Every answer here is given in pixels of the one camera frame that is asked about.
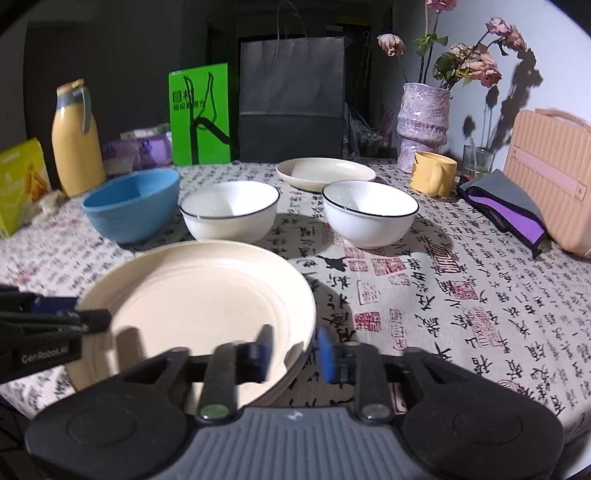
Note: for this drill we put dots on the blue bowl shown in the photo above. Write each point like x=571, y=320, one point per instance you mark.
x=134, y=207

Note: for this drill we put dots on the grey purple cloth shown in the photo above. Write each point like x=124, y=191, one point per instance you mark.
x=508, y=207

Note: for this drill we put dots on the white bowl with black rim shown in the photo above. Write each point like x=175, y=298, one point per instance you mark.
x=369, y=221
x=228, y=217

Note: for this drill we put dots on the white flat box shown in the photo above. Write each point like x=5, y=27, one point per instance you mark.
x=145, y=132

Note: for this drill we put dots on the pink ribbed case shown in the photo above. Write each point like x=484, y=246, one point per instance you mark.
x=554, y=180

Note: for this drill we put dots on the calligraphy print tablecloth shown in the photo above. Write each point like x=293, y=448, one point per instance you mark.
x=461, y=300

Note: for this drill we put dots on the yellow-green snack box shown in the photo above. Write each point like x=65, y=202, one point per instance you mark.
x=21, y=184

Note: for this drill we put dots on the dried pink roses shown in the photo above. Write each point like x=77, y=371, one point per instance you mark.
x=480, y=60

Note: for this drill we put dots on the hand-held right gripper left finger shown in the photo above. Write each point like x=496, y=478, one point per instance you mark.
x=264, y=353

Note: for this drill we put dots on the yellow thermos jug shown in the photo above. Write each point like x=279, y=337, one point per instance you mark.
x=76, y=147

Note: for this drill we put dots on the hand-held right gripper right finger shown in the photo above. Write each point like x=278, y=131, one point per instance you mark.
x=324, y=357

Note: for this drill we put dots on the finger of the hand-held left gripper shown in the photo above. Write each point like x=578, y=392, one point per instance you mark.
x=55, y=304
x=92, y=321

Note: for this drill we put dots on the yellow mug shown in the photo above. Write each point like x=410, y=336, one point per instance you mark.
x=431, y=173

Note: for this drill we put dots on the purple ceramic vase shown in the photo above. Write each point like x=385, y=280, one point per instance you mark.
x=422, y=120

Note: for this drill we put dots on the black paper bag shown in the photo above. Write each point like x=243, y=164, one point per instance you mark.
x=291, y=101

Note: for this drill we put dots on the dark blue jacket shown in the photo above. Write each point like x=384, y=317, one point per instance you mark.
x=354, y=134

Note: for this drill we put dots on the green paper bag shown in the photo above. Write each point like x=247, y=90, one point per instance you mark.
x=198, y=115

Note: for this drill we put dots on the clear glass cup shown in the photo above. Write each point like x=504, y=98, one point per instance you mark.
x=478, y=161

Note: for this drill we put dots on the cream plate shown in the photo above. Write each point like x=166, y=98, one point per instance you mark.
x=194, y=295
x=328, y=173

